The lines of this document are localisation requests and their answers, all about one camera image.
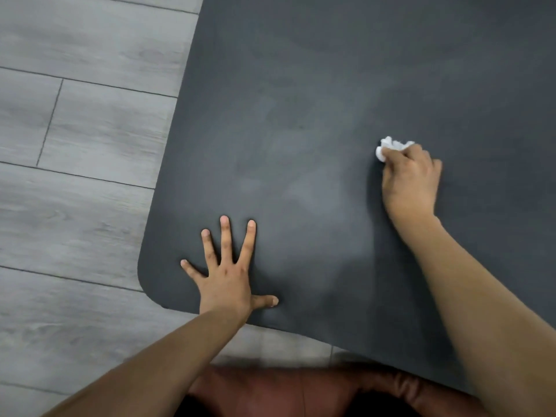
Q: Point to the person's left forearm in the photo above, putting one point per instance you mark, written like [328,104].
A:
[139,369]

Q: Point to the dark grey yoga mat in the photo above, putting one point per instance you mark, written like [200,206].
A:
[304,82]

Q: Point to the person's right forearm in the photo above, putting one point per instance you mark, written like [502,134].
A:
[491,321]

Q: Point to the person's left hand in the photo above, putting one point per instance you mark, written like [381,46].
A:
[226,286]

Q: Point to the black trousers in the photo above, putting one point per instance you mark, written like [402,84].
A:
[191,408]

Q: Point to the reddish-brown cushion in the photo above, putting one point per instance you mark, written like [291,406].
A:
[282,390]

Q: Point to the white tissue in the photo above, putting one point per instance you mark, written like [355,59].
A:
[391,145]

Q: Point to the person's right hand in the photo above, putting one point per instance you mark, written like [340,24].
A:
[410,186]

